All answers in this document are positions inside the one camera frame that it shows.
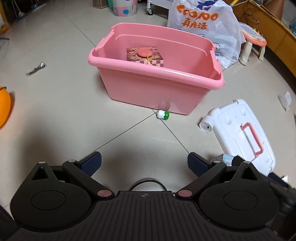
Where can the wooden cabinet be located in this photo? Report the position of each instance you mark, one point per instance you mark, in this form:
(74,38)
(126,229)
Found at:
(270,25)

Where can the crumpled silver wrapper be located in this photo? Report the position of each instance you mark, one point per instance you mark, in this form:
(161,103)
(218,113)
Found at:
(35,68)

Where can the crumpled white paper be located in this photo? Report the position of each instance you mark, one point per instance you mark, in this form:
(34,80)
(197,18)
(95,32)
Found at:
(285,100)

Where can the pink round pouch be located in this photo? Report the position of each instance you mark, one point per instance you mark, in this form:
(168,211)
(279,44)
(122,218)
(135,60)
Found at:
(144,52)

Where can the white and green small toy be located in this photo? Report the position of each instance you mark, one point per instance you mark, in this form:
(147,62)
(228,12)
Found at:
(162,114)

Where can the white cylindrical gadget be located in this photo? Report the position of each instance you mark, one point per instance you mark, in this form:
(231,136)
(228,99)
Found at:
(206,123)

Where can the pink plastic storage bin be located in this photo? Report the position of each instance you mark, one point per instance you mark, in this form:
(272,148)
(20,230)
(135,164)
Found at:
(148,85)

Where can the checkered patterned gift box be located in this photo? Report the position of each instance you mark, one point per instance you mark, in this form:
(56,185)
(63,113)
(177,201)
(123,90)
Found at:
(155,60)

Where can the pink children's play table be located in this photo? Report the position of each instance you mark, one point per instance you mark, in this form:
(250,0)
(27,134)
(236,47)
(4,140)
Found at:
(254,38)

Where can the round patterned container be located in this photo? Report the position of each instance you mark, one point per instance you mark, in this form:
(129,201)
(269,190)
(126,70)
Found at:
(124,8)

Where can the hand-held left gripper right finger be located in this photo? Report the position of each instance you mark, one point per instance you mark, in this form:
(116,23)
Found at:
(196,163)

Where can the white printed plastic bag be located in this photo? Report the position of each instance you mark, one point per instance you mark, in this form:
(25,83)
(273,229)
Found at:
(208,30)

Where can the small red and blue box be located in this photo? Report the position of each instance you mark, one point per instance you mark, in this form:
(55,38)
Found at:
(227,160)

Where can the white furniture caster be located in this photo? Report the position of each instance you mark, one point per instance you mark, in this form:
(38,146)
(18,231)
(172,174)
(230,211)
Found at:
(149,9)

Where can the orange plastic case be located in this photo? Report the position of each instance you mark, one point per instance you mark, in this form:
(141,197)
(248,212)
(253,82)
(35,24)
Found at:
(3,106)

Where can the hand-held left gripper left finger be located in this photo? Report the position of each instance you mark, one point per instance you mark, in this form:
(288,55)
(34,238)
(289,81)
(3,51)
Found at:
(93,162)

